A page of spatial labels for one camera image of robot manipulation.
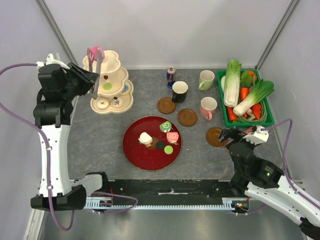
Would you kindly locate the green swirl roll cake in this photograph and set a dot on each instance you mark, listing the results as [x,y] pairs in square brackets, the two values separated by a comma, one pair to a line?
[166,127]

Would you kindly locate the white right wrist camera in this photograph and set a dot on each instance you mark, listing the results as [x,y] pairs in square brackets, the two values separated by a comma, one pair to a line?
[257,135]

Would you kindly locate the toy bok choy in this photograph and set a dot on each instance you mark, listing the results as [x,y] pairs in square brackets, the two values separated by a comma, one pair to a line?
[259,92]

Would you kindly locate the toy orange carrot upper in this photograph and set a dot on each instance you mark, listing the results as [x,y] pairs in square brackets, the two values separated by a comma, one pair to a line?
[243,93]

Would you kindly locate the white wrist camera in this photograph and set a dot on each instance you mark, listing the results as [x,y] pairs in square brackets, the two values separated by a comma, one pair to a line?
[52,59]
[257,135]

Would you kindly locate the brown wooden coaster middle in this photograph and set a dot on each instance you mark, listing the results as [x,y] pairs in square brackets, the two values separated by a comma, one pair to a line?
[187,117]

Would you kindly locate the pink mug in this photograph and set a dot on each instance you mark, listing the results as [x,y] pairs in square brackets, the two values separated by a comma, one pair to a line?
[208,106]

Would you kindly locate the black mug white inside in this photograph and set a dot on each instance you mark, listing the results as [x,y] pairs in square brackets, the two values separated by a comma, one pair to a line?
[179,91]

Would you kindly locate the blue frosted donut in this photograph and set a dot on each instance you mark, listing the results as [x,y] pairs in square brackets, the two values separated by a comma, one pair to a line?
[125,90]

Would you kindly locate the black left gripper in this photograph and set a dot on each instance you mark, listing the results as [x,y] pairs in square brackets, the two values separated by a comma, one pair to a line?
[87,78]

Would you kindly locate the plain white donut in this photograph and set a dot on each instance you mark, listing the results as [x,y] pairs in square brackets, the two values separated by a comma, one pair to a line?
[102,104]

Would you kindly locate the silver metal serving tongs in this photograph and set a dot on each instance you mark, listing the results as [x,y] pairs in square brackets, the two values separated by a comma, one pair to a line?
[97,70]

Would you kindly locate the cream three-tier dessert stand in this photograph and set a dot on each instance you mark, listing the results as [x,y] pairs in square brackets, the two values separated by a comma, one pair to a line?
[111,71]

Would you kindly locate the brown wooden coaster right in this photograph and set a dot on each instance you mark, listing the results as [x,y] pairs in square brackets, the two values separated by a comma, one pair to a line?
[212,136]

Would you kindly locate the green plastic crate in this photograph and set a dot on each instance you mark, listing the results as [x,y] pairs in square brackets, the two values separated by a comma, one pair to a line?
[227,123]

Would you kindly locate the green macaron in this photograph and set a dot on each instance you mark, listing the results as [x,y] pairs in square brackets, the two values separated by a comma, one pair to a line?
[107,86]
[168,149]

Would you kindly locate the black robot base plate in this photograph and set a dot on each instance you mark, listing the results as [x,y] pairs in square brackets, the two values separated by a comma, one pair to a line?
[158,187]

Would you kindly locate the toy green long beans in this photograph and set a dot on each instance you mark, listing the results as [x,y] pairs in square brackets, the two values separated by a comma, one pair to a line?
[262,119]

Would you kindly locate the red bull can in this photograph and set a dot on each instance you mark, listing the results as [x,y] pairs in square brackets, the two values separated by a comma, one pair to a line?
[170,72]

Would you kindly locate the light green mug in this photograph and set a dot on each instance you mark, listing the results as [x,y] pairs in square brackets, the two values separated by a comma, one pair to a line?
[206,79]

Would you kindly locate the toy orange carrot lower left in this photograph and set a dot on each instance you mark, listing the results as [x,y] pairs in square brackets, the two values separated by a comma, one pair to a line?
[231,115]

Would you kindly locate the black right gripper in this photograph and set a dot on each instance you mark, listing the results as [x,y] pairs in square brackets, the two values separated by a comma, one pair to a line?
[232,133]

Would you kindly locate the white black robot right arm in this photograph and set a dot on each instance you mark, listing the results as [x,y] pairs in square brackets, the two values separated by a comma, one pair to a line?
[262,180]

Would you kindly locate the toy leafy green vegetable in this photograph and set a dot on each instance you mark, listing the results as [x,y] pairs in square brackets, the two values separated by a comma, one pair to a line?
[248,78]

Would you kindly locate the white cream sandwich bun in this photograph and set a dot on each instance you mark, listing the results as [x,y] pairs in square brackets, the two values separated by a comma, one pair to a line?
[145,138]

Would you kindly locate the toy napa cabbage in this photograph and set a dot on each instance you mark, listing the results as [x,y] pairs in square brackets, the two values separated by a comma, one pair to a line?
[232,83]

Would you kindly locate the salmon pink swirl roll cake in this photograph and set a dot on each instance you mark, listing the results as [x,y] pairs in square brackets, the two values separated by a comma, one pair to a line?
[172,137]

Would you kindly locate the brown wooden coaster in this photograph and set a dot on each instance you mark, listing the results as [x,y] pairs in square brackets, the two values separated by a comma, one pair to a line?
[212,136]
[187,117]
[166,106]

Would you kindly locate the white chocolate sprinkle donut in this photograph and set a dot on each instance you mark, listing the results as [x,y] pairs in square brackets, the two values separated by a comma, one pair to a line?
[117,102]

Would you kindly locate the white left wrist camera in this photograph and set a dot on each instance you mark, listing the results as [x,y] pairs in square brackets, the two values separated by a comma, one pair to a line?
[52,59]

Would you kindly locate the brown wooden coaster left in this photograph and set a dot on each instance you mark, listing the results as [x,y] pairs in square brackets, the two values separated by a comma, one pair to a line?
[166,106]

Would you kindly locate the round red lacquer tray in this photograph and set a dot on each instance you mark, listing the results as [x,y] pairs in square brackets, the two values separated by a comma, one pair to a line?
[149,158]

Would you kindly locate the hot pink swirl roll cake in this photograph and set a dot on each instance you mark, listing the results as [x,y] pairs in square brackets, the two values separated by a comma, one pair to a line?
[94,53]

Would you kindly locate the black sandwich cookie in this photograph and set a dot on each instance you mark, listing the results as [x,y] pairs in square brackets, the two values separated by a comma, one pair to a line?
[160,145]

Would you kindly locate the toy orange carrot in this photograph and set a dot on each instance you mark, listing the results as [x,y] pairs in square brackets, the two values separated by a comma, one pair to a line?
[243,93]
[231,115]

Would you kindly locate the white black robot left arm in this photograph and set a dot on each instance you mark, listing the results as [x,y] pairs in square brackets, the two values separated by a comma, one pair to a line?
[60,84]

